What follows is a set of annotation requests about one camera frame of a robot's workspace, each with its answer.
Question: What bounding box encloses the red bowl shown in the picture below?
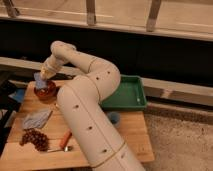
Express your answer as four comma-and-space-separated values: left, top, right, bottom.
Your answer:
34, 80, 56, 100

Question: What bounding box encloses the orange handled spoon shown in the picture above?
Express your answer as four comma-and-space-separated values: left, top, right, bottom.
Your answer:
50, 131, 73, 152

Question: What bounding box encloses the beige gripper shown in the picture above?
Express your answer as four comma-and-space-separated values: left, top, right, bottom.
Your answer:
40, 57, 61, 80

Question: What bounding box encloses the wooden cutting board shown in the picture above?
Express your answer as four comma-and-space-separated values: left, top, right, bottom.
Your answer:
0, 81, 154, 171

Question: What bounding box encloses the blue round cup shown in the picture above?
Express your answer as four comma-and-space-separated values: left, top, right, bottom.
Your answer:
107, 112, 120, 127

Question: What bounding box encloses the bunch of dark grapes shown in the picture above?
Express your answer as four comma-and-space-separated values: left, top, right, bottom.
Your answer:
19, 129, 49, 151

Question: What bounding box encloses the green plastic tray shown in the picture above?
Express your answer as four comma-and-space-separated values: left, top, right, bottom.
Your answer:
101, 75, 147, 111

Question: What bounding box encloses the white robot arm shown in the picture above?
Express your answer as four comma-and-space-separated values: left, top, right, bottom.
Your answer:
41, 41, 145, 171

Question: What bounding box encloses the blue sponge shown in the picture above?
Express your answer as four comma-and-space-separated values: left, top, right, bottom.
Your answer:
34, 72, 47, 89

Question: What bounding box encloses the blue cloth at left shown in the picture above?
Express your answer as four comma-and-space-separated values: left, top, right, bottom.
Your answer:
10, 88, 26, 103

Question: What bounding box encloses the grey folded cloth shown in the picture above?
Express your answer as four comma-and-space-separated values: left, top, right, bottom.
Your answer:
22, 109, 52, 130

